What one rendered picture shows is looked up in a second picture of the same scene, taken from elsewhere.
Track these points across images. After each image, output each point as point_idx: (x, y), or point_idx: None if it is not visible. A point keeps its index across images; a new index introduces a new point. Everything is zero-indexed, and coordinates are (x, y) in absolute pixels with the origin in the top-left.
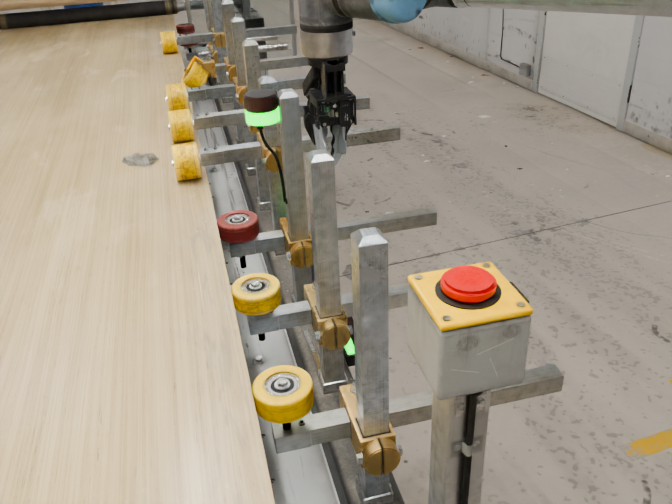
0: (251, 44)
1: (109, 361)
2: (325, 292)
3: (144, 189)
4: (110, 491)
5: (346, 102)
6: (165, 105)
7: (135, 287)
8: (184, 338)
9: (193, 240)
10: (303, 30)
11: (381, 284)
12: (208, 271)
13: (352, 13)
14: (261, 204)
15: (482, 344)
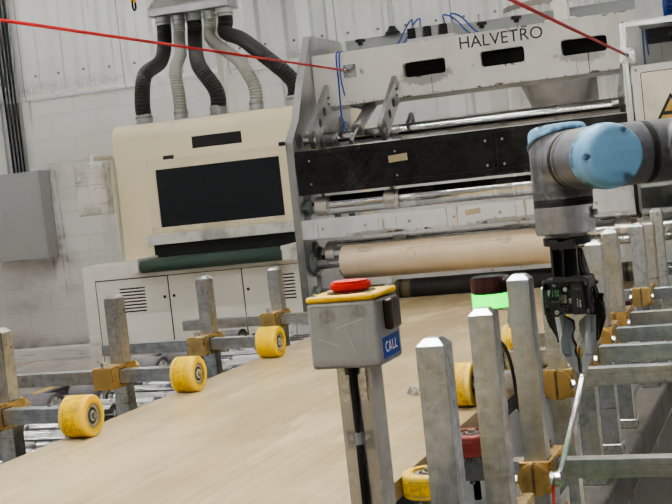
0: None
1: (248, 500)
2: (491, 478)
3: (406, 411)
4: None
5: (578, 285)
6: None
7: (319, 466)
8: (325, 495)
9: (410, 444)
10: (534, 207)
11: (441, 392)
12: (398, 462)
13: (567, 182)
14: None
15: (338, 319)
